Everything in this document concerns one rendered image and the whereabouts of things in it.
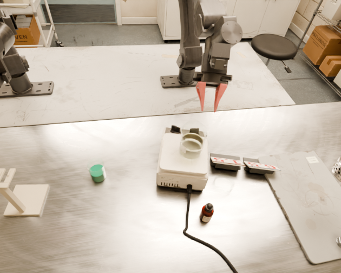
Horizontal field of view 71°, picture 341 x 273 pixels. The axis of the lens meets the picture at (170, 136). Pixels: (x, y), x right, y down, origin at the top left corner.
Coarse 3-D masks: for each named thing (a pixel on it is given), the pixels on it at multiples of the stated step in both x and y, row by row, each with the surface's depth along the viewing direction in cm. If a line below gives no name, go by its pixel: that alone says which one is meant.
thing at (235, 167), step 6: (216, 156) 72; (222, 156) 72; (228, 156) 72; (234, 156) 72; (210, 162) 70; (216, 162) 66; (222, 162) 66; (228, 162) 67; (228, 168) 69; (234, 168) 68; (240, 168) 69
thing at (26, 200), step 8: (0, 168) 50; (0, 176) 49; (8, 176) 49; (0, 184) 48; (8, 184) 48; (8, 192) 50; (16, 192) 59; (24, 192) 59; (32, 192) 60; (40, 192) 60; (8, 200) 52; (16, 200) 53; (24, 200) 58; (32, 200) 58; (40, 200) 58; (8, 208) 57; (16, 208) 55; (24, 208) 56; (32, 208) 57; (40, 208) 57
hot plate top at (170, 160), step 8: (168, 136) 64; (176, 136) 65; (168, 144) 63; (176, 144) 63; (168, 152) 61; (176, 152) 61; (160, 160) 59; (168, 160) 59; (176, 160) 59; (184, 160) 60; (192, 160) 60; (200, 160) 60; (160, 168) 58; (168, 168) 58; (176, 168) 58; (184, 168) 58; (192, 168) 58; (200, 168) 58
